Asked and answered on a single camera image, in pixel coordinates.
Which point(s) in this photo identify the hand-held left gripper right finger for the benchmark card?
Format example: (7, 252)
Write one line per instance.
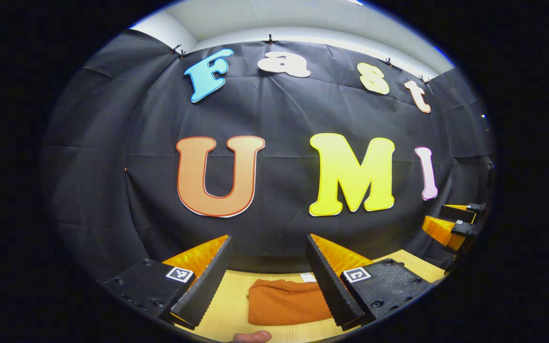
(329, 290)

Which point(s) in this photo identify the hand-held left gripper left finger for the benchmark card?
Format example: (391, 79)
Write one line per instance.
(205, 290)

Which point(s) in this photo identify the orange button-up shirt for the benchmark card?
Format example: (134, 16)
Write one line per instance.
(284, 302)

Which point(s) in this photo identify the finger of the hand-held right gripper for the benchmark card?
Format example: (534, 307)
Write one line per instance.
(455, 212)
(439, 228)

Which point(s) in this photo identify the black backdrop cloth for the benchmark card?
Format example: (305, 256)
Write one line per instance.
(279, 109)

